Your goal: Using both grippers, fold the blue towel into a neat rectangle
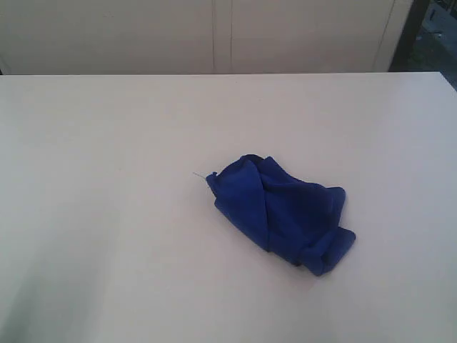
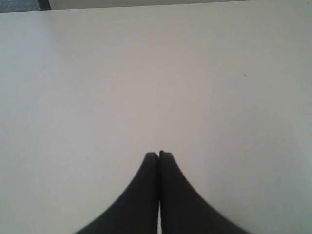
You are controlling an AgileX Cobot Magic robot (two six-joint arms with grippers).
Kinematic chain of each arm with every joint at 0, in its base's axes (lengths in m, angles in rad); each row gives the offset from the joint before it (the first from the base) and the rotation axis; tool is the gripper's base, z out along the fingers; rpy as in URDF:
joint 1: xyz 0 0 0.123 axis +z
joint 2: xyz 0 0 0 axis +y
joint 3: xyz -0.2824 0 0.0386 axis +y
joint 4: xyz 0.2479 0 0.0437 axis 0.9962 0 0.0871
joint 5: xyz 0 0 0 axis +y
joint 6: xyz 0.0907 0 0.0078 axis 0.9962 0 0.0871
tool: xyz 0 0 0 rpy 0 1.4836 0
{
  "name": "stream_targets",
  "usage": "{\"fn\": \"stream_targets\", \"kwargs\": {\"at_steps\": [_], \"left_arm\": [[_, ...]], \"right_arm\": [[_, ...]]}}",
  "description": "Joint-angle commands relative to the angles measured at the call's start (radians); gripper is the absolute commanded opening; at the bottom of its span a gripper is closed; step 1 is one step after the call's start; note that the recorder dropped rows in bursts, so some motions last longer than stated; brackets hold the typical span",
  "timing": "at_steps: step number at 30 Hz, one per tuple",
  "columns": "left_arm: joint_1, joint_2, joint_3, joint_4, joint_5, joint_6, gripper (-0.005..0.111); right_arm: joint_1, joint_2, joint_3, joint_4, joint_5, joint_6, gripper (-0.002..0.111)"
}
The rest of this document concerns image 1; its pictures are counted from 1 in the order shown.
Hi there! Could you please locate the blue towel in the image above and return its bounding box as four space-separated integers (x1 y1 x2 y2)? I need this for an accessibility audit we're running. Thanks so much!
205 154 356 276

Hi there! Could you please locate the dark window frame post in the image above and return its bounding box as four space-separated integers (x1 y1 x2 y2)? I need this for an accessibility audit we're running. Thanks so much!
388 0 430 72

